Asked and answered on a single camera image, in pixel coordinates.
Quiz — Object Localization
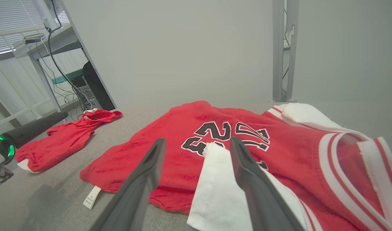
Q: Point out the black hanging desk cable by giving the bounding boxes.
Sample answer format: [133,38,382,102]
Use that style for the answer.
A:
[47,0,87,111]

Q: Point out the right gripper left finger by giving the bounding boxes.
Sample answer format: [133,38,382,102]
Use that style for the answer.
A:
[90,138,167,231]

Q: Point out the teal shelf board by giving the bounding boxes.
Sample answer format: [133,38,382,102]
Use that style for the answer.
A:
[52,70,84,84]

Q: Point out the grey metal partition post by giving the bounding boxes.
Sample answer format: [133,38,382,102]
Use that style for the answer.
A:
[272,0,300,103]

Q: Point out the white monitor stand pole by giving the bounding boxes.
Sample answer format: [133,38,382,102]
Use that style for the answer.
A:
[32,0,60,31]

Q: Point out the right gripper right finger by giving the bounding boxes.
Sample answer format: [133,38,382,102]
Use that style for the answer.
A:
[230,136,305,231]

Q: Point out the black computer tower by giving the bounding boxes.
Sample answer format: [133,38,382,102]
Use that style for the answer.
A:
[83,61,116,111]

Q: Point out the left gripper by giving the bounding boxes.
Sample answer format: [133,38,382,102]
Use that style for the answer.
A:
[0,111,69,190]

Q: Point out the grey white desk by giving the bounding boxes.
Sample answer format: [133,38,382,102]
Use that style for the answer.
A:
[13,24,84,113]

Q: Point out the red numbered basketball jersey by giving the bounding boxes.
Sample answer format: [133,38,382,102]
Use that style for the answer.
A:
[80,100,392,231]

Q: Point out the white window blind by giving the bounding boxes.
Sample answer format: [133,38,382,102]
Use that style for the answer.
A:
[0,0,70,55]

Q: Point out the red white-striped basketball shorts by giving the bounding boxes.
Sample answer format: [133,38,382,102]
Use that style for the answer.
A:
[15,108,123,174]

